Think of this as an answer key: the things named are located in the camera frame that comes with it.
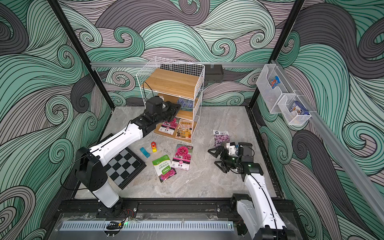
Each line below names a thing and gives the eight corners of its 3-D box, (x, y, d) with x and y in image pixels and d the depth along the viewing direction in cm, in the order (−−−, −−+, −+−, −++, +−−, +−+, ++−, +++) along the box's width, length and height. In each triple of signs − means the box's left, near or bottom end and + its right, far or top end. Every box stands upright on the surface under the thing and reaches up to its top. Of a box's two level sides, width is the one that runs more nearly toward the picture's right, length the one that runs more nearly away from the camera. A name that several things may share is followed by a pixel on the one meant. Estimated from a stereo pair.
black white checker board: (104, 170, 89) (101, 167, 85) (128, 149, 98) (126, 146, 94) (122, 189, 82) (119, 187, 78) (146, 165, 91) (144, 162, 87)
